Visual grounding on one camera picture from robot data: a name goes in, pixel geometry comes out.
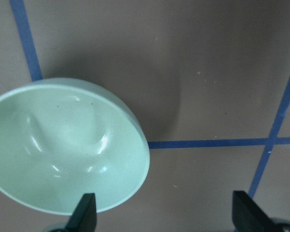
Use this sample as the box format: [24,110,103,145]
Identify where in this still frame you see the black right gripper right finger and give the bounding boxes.
[232,190,290,232]

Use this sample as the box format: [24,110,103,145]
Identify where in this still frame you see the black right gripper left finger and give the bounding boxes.
[64,193,97,232]

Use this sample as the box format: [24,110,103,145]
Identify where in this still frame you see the green bowl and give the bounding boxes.
[0,78,150,215]

